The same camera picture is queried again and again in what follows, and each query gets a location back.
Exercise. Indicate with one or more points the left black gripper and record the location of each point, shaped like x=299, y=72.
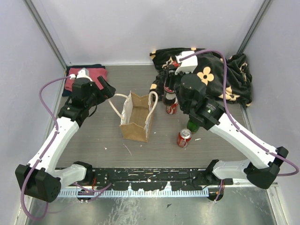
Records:
x=108, y=90

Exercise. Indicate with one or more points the glass cola bottle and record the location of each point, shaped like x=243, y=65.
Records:
x=170, y=81

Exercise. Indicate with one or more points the green glass bottle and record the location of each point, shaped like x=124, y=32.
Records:
x=193, y=127

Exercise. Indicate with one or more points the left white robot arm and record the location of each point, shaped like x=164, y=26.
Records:
x=49, y=154

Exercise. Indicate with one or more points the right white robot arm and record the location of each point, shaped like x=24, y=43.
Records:
x=263, y=161

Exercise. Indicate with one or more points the folded red cloth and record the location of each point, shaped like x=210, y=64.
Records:
x=94, y=73

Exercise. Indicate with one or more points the red cola can rear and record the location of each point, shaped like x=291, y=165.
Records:
x=172, y=109

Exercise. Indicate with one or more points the red cola can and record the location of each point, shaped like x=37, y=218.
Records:
x=184, y=136
x=172, y=109

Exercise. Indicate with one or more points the red cola can front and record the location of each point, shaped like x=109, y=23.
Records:
x=184, y=136

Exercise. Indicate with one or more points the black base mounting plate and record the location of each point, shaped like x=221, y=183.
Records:
x=150, y=179

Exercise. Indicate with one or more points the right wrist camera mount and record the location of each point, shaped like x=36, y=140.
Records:
x=187, y=65

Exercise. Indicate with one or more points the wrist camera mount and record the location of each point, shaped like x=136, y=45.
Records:
x=83, y=73
x=187, y=65

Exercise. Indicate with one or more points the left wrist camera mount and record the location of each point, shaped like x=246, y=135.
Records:
x=83, y=73

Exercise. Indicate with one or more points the aluminium frame rail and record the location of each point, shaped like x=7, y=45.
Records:
x=41, y=178

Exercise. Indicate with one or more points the white slotted cable duct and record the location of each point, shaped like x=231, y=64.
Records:
x=76, y=192

